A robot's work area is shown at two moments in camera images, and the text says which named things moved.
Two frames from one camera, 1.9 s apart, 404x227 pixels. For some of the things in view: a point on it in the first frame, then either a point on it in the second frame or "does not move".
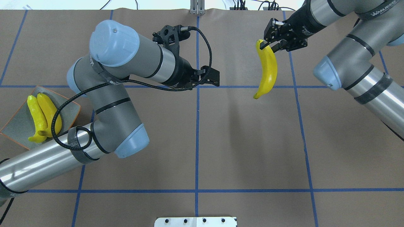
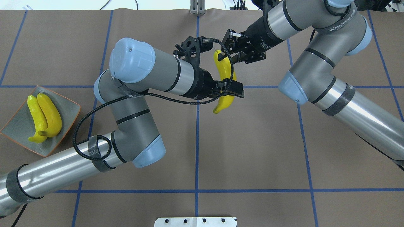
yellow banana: x=39 y=119 does not move
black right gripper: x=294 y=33 → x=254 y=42
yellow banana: x=49 y=110 does not move
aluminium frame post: x=197 y=7 does not move
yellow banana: x=269 y=65 → x=224 y=68
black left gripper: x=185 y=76 → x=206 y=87
